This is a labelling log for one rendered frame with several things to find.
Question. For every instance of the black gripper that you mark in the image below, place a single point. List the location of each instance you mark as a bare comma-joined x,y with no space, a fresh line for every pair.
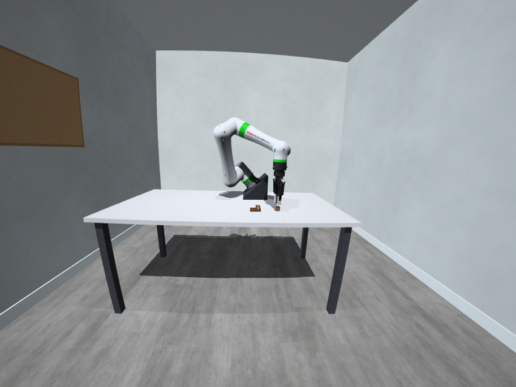
278,186

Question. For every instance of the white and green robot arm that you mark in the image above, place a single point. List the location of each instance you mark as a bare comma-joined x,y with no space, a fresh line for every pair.
233,174

